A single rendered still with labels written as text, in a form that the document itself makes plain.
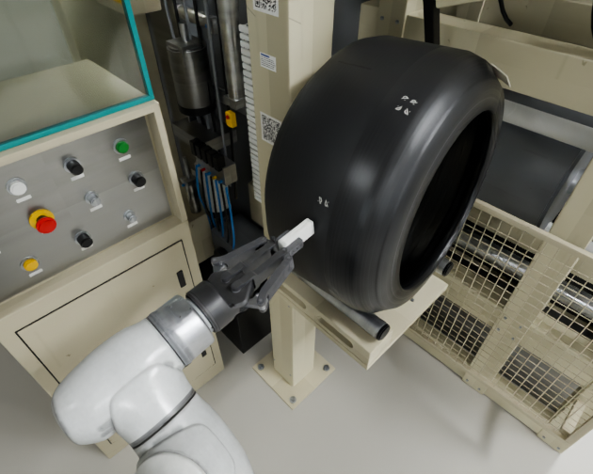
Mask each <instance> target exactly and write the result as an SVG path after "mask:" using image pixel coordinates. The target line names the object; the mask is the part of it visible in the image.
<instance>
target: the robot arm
mask: <svg viewBox="0 0 593 474"><path fill-rule="evenodd" d="M313 234H314V229H313V221H312V220H310V219H309V218H307V219H305V220H304V221H303V222H301V223H300V224H299V225H298V226H296V227H295V228H294V229H292V230H291V231H290V230H287V231H285V232H284V233H283V234H281V235H280V236H279V237H278V238H276V237H275V236H271V237H270V239H271V240H268V239H266V237H265V236H262V237H260V238H258V239H256V240H254V241H252V242H250V243H248V244H246V245H243V246H241V247H239V248H237V249H235V250H234V251H232V252H230V253H228V254H226V255H224V256H219V257H214V258H212V259H211V263H212V265H213V270H214V272H213V273H212V274H211V275H210V276H209V278H208V279H207V280H206V281H202V282H200V283H199V284H198V285H196V286H195V287H194V288H193V289H191V290H190V291H189V292H187V293H186V296H185V299H184V298H183V297H182V296H180V295H178V294H177V295H175V296H173V297H172V298H171V299H169V300H168V301H167V302H166V303H165V304H164V305H162V306H161V307H160V308H158V309H157V310H155V311H154V312H152V313H150V314H149V316H147V318H148V319H147V318H144V319H143V320H141V321H140V322H138V323H136V324H133V325H130V326H128V327H125V328H123V329H122V330H121V331H119V332H118V333H116V334H115V335H113V336H112V337H110V338H109V339H108V340H106V341H104V342H103V343H102V344H100V345H99V346H98V347H97V348H96V349H94V350H93V351H92V352H91V353H90V354H88V355H87V356H86V357H85V358H84V359H83V360H82V361H81V362H80V363H79V364H78V365H77V366H76V367H75V368H74V369H73V370H72V371H71V372H70V373H69V374H68V375H67V376H66V377H65V378H64V379H63V380H62V382H61V383H60V384H59V385H58V387H57V388H56V390H55V392H54V394H53V397H52V401H51V408H52V413H53V416H54V418H55V420H56V422H57V424H58V425H59V427H60V428H61V430H62V431H63V432H64V433H65V435H66V436H67V437H68V438H69V439H70V440H71V441H72V442H73V443H74V444H76V445H88V444H93V443H98V442H101V441H105V440H106V439H107V438H109V437H110V436H111V435H113V434H114V433H117V434H118V435H119V436H120V437H122V438H123V439H124V440H125V441H126V442H127V443H128V444H129V445H130V446H131V448H132V449H133V450H134V452H135V453H136V455H137V456H138V458H139V460H138V462H137V464H136V473H135V474H254V473H253V470H252V467H251V464H250V462H249V459H248V457H247V455H246V453H245V451H244V449H243V448H242V446H241V444H240V443H239V441H238V440H237V438H236V437H235V436H234V434H233V433H232V431H231V430H230V428H229V427H228V426H227V424H226V423H225V422H224V420H223V419H222V418H221V417H220V416H219V414H218V413H217V412H216V411H215V410H214V409H213V408H212V406H211V405H210V404H208V403H207V402H206V401H205V400H204V399H203V398H202V397H201V396H200V395H199V394H198V393H197V392H196V391H195V390H194V388H193V387H192V386H191V385H190V384H189V382H188V380H187V379H186V377H185V375H184V373H183V371H182V369H183V368H184V367H185V366H186V365H188V364H190V363H191V362H192V360H193V359H195V358H196V357H197V356H198V355H199V354H201V353H202V352H203V351H204V350H205V349H206V348H208V347H209V346H210V345H211V344H212V343H213V342H214V341H215V338H214V335H213V333H212V332H214V333H216V332H217V333H218V332H219V331H220V330H221V329H222V328H223V327H225V326H226V325H227V324H228V323H230V322H231V321H232V320H233V319H234V317H235V316H236V315H237V314H238V313H240V312H242V311H245V310H247V309H248V308H257V309H258V310H260V312H262V313H264V312H266V311H267V308H268V304H269V301H270V299H271V298H272V297H273V295H274V294H275V293H276V291H277V290H278V289H279V287H280V286H281V284H282V283H283V282H284V280H285V279H286V278H287V277H288V276H289V275H290V273H291V272H292V271H293V269H294V261H293V257H292V256H293V255H294V254H295V253H297V252H298V250H299V249H301V248H302V247H303V242H305V241H306V240H307V239H308V238H309V237H311V236H312V235H313ZM267 278H268V280H267V282H266V283H265V284H264V286H263V287H262V288H261V289H260V292H259V293H255V296H254V297H253V298H252V295H253V293H254V291H256V290H257V289H258V288H259V287H260V285H261V283H263V282H264V281H265V280H266V279H267Z"/></svg>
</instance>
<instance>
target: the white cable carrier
mask: <svg viewBox="0 0 593 474"><path fill-rule="evenodd" d="M238 26H239V31H241V32H244V33H240V39H242V40H240V45H241V46H242V47H245V48H241V54H242V55H241V56H242V61H244V63H242V65H243V68H244V69H246V70H243V74H244V75H246V76H244V82H246V83H244V88H245V95H247V96H246V101H247V102H246V107H247V119H249V120H248V125H249V126H248V130H249V132H248V135H249V138H248V139H249V142H250V143H249V145H250V146H251V148H250V157H251V158H250V160H251V162H252V163H251V166H252V176H253V177H252V180H253V185H254V186H253V189H254V198H255V199H257V200H258V201H260V202H261V203H262V198H261V185H260V173H259V161H258V149H257V136H256V124H255V112H254V100H253V87H252V75H251V63H250V50H249V37H248V24H239V25H238Z"/></svg>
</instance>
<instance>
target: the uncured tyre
mask: <svg viewBox="0 0 593 474"><path fill-rule="evenodd" d="M339 60H340V61H343V62H347V63H351V64H355V65H360V66H363V67H367V68H371V70H367V69H364V68H360V67H356V66H352V65H348V64H345V63H341V62H338V61H339ZM404 92H405V93H408V94H410V95H412V96H414V97H416V98H418V99H420V100H421V101H420V102H419V104H418V105H417V106H416V108H415V109H414V111H413V112H412V114H411V116H410V117H409V118H405V117H403V116H401V115H398V114H396V113H394V112H391V111H392V110H393V108H394V106H395V105H396V103H397V102H398V100H399V99H400V98H401V96H402V95H403V93H404ZM504 108H505V96H504V91H503V88H502V86H501V84H500V82H499V80H498V78H497V76H496V74H495V73H494V71H493V69H492V67H491V65H490V64H489V63H488V61H487V60H486V59H484V58H482V57H481V56H479V55H476V54H474V53H473V52H471V51H468V50H462V49H458V48H453V47H448V46H443V45H438V44H433V43H428V42H423V41H418V40H413V39H404V38H399V37H395V36H388V35H383V36H376V37H370V38H364V39H358V40H356V41H354V42H352V43H350V44H348V45H346V46H345V47H344V48H343V49H341V50H340V51H339V52H337V53H336V54H335V55H334V56H332V57H331V58H330V59H329V60H328V61H327V62H326V63H325V64H324V65H323V66H322V67H321V68H320V69H319V70H318V71H317V72H316V73H315V74H314V75H313V76H312V77H311V78H310V80H309V81H308V82H307V83H306V84H305V86H304V87H303V88H302V89H301V90H300V91H299V93H298V94H297V96H296V98H295V100H294V101H293V103H292V105H291V106H290V108H289V110H288V112H287V114H286V116H285V118H284V120H283V122H282V124H281V126H280V129H279V131H278V134H277V137H276V140H275V142H274V145H273V149H272V151H271V155H270V159H269V163H268V168H267V172H266V179H265V189H264V205H265V215H266V224H267V231H268V235H269V239H270V237H271V236H275V237H276V238H278V237H279V236H280V235H281V234H283V233H284V232H285V231H287V230H290V231H291V230H292V229H294V228H295V227H296V226H298V225H299V224H300V223H301V222H303V221H304V220H305V219H307V218H309V219H310V220H312V221H313V229H314V234H313V235H312V236H311V237H309V238H308V239H307V240H306V241H305V242H303V247H302V248H301V249H299V250H298V252H297V253H295V254H294V255H293V256H292V257H293V261H294V269H293V272H294V273H296V274H297V275H299V276H301V277H303V278H304V279H306V280H308V281H309V282H311V283H312V284H313V285H315V286H316V287H318V288H319V289H321V290H323V291H324V292H326V293H328V294H330V295H331V296H333V297H334V298H336V299H338V300H339V301H341V302H342V303H344V304H346V305H347V306H349V307H351V308H353V309H356V310H360V311H363V312H367V313H376V312H380V311H383V310H388V309H392V308H398V307H400V306H402V305H404V304H405V303H407V302H408V300H409V299H411V298H412V297H413V296H414V295H415V294H416V293H417V292H418V291H419V290H420V289H421V288H422V287H423V286H424V285H425V283H426V282H427V281H428V280H429V279H430V277H431V276H432V275H433V273H434V272H435V271H436V269H437V268H438V266H439V265H440V263H441V261H442V260H443V258H444V257H445V255H446V254H447V252H448V251H449V249H450V247H451V246H452V244H453V242H454V241H455V239H456V237H457V236H458V234H459V232H460V230H461V228H462V226H463V225H464V223H465V221H466V219H467V217H468V215H469V213H470V211H471V209H472V207H473V204H474V202H475V200H476V198H477V196H478V193H479V191H480V189H481V186H482V184H483V182H484V179H485V178H486V175H487V173H488V170H489V166H490V163H491V160H492V157H493V154H494V152H495V149H496V145H497V142H498V138H499V134H500V131H501V127H502V122H503V116H504ZM318 192H319V193H321V194H324V195H326V196H328V197H330V198H332V200H331V203H330V206H329V211H328V212H327V211H325V210H323V209H321V208H319V207H317V206H315V202H316V198H317V194H318ZM270 240H271V239H270Z"/></svg>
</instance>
